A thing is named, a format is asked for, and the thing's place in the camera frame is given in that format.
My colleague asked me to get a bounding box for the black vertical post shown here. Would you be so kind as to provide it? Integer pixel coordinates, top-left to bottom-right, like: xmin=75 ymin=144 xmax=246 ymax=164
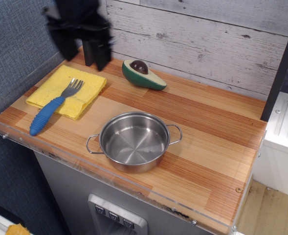
xmin=82 ymin=40 xmax=101 ymax=69
xmin=260 ymin=43 xmax=288 ymax=121

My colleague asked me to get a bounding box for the clear acrylic counter guard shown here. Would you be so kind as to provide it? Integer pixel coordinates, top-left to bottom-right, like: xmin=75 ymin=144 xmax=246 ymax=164
xmin=0 ymin=34 xmax=268 ymax=235

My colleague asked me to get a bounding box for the black right vertical post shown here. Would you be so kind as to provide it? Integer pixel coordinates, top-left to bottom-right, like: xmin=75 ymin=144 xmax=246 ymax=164
xmin=260 ymin=43 xmax=288 ymax=121

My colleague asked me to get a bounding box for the grey toy fridge cabinet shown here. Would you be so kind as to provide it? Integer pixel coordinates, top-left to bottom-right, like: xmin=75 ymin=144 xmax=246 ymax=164
xmin=33 ymin=150 xmax=220 ymax=235

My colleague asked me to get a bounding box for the silver dispenser button panel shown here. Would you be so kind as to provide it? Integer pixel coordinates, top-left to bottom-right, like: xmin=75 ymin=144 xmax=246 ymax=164
xmin=88 ymin=193 xmax=148 ymax=235

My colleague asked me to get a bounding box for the black left vertical post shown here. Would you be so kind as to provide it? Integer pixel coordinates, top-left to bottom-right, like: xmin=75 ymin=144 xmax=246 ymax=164
xmin=82 ymin=40 xmax=101 ymax=69

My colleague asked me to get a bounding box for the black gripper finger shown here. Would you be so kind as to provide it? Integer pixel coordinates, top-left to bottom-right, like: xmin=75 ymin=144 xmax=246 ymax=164
xmin=93 ymin=36 xmax=113 ymax=71
xmin=51 ymin=31 xmax=78 ymax=61

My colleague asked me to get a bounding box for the blue handled metal fork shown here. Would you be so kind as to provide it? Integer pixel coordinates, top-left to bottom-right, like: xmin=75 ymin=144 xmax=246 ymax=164
xmin=29 ymin=78 xmax=84 ymax=136

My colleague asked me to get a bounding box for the yellow object bottom left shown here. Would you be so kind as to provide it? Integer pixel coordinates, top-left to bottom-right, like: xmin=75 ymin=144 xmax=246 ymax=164
xmin=5 ymin=224 xmax=31 ymax=235

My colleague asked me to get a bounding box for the toy avocado half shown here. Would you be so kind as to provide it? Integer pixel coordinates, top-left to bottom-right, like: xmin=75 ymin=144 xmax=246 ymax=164
xmin=122 ymin=60 xmax=167 ymax=91

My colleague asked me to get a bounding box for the stainless steel pot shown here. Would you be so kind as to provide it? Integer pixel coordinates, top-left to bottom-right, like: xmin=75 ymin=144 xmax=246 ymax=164
xmin=86 ymin=112 xmax=183 ymax=173

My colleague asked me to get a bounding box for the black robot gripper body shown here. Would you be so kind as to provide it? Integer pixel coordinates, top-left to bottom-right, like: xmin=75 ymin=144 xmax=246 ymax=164
xmin=43 ymin=0 xmax=113 ymax=47

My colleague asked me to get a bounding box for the yellow folded cloth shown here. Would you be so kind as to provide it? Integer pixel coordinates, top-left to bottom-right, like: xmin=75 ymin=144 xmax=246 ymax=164
xmin=25 ymin=64 xmax=108 ymax=121

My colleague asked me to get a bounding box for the white side cabinet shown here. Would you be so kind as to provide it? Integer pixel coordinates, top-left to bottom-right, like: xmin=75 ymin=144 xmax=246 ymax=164
xmin=252 ymin=92 xmax=288 ymax=200

